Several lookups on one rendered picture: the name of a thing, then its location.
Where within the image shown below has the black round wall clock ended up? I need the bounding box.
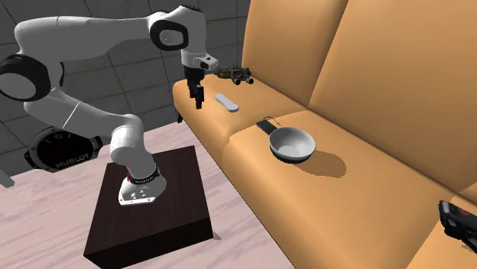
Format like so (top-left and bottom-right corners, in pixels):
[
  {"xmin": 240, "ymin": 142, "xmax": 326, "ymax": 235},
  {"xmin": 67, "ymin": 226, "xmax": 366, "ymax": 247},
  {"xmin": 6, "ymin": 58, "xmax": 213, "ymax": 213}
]
[{"xmin": 23, "ymin": 126, "xmax": 105, "ymax": 173}]

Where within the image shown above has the orange sofa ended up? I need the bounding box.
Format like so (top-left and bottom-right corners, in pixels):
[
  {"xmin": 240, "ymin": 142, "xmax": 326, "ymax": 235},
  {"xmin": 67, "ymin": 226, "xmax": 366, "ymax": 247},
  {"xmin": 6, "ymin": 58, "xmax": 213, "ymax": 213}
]
[{"xmin": 172, "ymin": 0, "xmax": 477, "ymax": 269}]

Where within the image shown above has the dark brown robot stand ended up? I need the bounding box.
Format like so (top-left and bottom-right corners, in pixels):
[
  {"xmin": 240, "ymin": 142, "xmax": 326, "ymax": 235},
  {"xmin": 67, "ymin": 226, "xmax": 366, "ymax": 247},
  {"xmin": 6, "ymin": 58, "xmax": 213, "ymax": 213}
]
[{"xmin": 83, "ymin": 144, "xmax": 215, "ymax": 269}]

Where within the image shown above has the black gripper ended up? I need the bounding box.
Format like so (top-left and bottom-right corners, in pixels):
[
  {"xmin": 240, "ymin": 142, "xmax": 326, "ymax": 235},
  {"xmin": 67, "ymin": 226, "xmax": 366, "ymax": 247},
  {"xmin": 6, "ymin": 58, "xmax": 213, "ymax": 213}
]
[{"xmin": 183, "ymin": 66, "xmax": 206, "ymax": 111}]

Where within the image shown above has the white frying pan black handle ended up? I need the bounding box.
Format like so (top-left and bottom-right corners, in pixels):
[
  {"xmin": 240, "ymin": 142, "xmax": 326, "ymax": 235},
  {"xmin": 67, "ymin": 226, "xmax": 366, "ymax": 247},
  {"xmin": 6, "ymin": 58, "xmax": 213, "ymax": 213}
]
[{"xmin": 255, "ymin": 118, "xmax": 317, "ymax": 164}]

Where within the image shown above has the black and red gadget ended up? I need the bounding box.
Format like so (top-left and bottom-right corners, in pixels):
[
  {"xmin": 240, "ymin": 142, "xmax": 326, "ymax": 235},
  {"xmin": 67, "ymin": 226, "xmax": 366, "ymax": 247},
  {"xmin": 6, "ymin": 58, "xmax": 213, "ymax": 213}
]
[{"xmin": 437, "ymin": 199, "xmax": 477, "ymax": 254}]

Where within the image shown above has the white remote control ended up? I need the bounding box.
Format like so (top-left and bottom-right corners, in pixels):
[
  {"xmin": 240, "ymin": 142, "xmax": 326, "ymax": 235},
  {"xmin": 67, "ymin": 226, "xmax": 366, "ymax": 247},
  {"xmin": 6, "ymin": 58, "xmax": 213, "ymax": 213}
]
[{"xmin": 214, "ymin": 92, "xmax": 240, "ymax": 114}]

